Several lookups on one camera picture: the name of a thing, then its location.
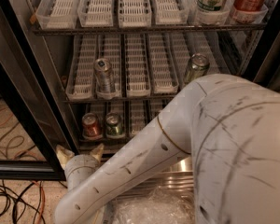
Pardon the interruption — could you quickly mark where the green can middle shelf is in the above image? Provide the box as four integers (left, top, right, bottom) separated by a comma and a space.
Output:
183, 53, 210, 84

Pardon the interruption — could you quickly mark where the orange cable on floor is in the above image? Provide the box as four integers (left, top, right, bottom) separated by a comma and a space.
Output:
31, 180, 47, 224

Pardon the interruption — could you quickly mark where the top wire shelf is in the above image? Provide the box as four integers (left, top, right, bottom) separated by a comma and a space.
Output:
32, 23, 266, 36

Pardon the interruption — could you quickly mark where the red coke can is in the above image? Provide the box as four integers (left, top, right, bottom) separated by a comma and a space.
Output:
82, 113, 102, 138

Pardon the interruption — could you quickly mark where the silver blue can middle shelf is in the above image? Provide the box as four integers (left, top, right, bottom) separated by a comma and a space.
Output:
94, 58, 116, 93

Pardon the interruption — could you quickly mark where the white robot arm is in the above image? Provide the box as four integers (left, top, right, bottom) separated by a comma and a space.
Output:
54, 74, 280, 224

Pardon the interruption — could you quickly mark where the glass fridge door right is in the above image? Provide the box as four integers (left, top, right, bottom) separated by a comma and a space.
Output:
240, 0, 280, 87

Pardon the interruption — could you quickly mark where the green soda can bottom shelf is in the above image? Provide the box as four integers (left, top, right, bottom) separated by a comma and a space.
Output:
105, 112, 123, 137

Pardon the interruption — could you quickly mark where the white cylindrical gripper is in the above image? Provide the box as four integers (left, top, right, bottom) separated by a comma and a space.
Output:
56, 143, 105, 190

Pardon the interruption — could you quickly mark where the clear plastic bag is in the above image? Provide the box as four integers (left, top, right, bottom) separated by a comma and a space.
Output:
112, 188, 195, 224

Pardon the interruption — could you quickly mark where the glass fridge door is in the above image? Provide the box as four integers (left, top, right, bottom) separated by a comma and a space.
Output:
240, 0, 280, 87
0, 0, 78, 180

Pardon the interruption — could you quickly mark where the steel fridge base grille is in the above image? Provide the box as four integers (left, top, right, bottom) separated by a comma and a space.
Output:
102, 156, 195, 224

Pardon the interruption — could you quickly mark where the glass fridge door left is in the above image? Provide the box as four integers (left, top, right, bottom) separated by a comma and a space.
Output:
0, 0, 78, 180

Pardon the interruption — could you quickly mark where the middle wire shelf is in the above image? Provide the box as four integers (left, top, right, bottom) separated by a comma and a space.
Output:
63, 93, 176, 105

